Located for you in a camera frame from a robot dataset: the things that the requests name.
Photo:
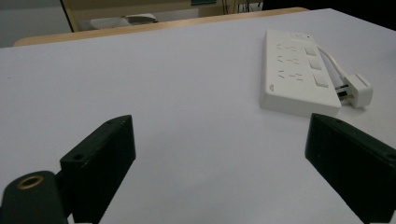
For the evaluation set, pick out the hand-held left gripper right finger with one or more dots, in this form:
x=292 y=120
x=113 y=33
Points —
x=351 y=161

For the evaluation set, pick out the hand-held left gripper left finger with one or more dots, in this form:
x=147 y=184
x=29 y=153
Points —
x=99 y=161

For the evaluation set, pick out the white plug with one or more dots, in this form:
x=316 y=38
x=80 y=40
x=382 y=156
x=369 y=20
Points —
x=358 y=89

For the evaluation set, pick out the white power strip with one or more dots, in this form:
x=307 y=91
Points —
x=291 y=74

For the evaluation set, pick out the white cushion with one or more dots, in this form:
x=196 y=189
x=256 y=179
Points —
x=121 y=21

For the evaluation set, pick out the wooden furniture frame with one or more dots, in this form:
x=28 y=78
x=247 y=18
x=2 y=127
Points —
x=124 y=6

